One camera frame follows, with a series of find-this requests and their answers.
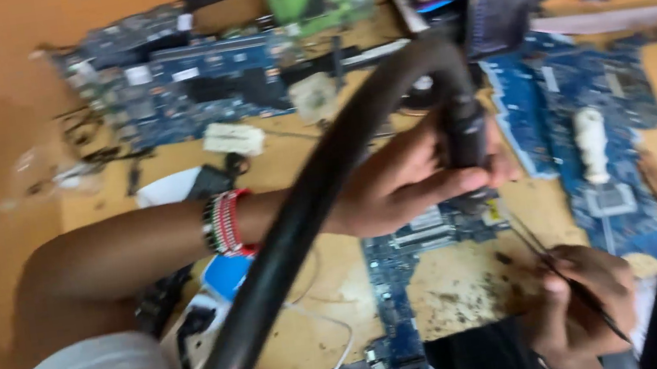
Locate person's right hand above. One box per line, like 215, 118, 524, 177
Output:
512, 236, 645, 369

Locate person's left hand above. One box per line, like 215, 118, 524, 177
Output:
316, 100, 528, 245

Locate black hot air wand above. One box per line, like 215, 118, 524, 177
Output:
428, 60, 502, 210

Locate black tweezers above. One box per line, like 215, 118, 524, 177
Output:
505, 197, 635, 360

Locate narrow blue circuit board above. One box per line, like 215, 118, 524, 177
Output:
345, 187, 530, 369

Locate black and silver bar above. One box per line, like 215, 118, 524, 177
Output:
278, 36, 417, 88

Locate white lumpy object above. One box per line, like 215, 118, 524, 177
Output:
570, 105, 615, 188

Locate blue motherboard with white lump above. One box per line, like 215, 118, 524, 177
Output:
476, 16, 657, 335

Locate white plastic connector block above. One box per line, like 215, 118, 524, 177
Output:
199, 116, 269, 164

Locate blue and white packet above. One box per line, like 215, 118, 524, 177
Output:
197, 250, 263, 306

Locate pale flat ribbon strip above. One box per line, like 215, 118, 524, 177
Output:
527, 2, 657, 44

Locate white and black pouch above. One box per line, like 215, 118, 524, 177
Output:
132, 161, 237, 211

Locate large blue laptop motherboard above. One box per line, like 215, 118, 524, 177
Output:
50, 23, 312, 162

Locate small blue circuit board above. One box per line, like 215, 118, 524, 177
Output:
70, 1, 200, 74

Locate clear plastic bag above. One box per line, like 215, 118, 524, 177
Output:
0, 137, 110, 211

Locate black hot air hose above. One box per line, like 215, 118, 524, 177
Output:
131, 30, 512, 369

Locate white cable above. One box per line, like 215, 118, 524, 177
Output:
282, 291, 361, 369

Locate red white black beaded bracelet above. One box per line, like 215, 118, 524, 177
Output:
197, 186, 264, 263

